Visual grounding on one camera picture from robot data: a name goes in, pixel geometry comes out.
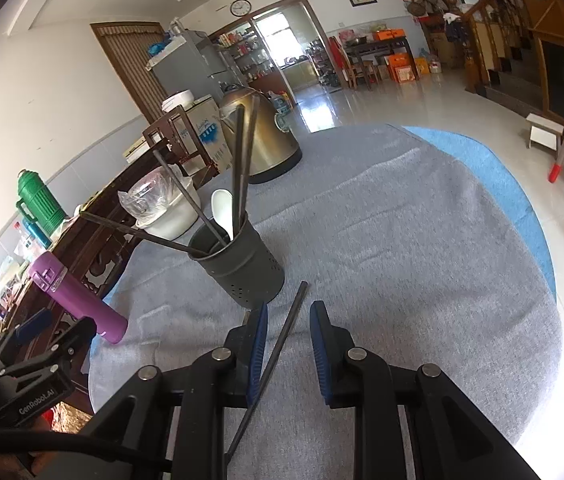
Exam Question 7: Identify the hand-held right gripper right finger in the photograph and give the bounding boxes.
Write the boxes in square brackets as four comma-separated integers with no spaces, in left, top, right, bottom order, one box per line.
[309,300,542,480]

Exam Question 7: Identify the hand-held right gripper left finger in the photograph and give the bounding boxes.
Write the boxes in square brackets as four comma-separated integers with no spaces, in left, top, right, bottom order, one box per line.
[78,302,269,480]

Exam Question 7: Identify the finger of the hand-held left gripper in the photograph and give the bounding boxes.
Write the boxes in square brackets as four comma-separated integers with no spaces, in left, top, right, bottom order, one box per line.
[0,309,53,361]
[0,317,97,378]

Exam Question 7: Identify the dark metal chopstick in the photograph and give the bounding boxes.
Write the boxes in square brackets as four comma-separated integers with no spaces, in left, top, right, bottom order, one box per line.
[223,281,309,463]
[152,148,230,247]
[232,105,247,241]
[79,211,203,257]
[239,95,261,233]

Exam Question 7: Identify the grey perforated metal utensil holder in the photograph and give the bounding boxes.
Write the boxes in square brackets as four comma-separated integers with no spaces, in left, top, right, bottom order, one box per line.
[188,210,285,308]

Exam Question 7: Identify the white ceramic spoon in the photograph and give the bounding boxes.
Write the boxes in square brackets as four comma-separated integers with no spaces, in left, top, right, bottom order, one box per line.
[211,189,235,243]

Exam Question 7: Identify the purple insulated bottle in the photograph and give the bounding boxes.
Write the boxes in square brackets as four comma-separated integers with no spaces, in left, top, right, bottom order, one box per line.
[27,252,129,345]

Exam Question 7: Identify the dark wooden sideboard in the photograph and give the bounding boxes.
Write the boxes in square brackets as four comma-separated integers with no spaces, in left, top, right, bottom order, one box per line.
[0,150,197,411]

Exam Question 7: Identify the green thermos flask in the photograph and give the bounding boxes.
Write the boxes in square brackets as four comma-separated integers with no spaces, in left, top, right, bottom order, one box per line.
[15,169,70,235]

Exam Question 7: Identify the grey tablecloth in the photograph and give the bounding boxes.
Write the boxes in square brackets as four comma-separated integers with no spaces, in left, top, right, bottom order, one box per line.
[87,122,564,480]

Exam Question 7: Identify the clear plastic bag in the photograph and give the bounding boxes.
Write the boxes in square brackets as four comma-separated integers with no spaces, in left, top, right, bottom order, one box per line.
[118,165,195,226]

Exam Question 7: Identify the golden electric kettle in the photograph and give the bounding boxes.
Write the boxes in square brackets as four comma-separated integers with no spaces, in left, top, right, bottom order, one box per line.
[218,86,303,185]

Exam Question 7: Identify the wooden chair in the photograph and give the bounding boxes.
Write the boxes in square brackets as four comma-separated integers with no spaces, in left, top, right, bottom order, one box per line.
[142,105,220,191]

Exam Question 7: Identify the blue tablecloth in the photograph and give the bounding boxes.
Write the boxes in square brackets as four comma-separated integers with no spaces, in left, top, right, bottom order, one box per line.
[402,126,558,306]

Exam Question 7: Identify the brown wooden door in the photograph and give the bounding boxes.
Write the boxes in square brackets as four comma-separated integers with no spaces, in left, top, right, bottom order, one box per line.
[90,21,177,126]

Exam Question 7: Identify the grey refrigerator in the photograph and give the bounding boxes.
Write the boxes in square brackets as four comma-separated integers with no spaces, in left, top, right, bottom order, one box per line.
[148,30,237,106]

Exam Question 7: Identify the orange cardboard box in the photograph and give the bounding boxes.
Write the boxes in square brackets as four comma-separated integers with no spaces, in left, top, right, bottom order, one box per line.
[388,54,417,84]

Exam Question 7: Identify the kitchen shelf with bottles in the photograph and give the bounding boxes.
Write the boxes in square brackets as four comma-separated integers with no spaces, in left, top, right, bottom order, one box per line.
[212,27,275,83]

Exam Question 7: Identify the wooden side table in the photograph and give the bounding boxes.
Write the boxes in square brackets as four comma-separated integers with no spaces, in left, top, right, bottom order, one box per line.
[343,37,411,92]

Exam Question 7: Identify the white step stool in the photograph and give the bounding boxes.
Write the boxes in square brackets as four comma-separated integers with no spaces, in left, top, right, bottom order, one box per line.
[526,113,564,150]

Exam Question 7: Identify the wooden staircase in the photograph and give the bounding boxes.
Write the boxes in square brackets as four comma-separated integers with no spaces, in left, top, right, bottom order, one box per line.
[463,0,564,116]

